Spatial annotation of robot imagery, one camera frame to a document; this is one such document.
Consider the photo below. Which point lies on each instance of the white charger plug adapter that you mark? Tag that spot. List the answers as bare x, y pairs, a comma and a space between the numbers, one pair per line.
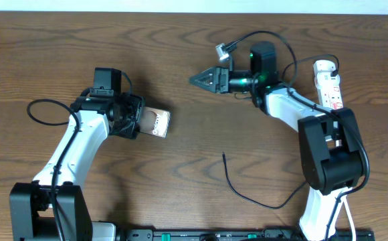
324, 66

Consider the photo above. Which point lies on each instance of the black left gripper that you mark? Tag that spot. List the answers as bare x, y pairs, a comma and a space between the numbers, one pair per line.
134, 116

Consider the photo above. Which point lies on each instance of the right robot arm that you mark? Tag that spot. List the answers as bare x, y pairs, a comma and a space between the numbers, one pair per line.
333, 158

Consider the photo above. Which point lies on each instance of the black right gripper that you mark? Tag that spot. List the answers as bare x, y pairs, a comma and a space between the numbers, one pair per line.
222, 75

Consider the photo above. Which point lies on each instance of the bronze Galaxy smartphone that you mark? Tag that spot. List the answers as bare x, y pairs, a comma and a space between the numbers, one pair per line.
154, 122

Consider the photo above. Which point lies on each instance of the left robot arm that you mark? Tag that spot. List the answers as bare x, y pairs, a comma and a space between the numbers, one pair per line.
52, 205

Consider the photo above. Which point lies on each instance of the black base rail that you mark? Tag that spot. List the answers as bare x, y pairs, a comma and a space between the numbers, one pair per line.
273, 233

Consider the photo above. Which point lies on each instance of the white power strip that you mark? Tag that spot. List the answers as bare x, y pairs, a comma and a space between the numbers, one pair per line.
328, 88

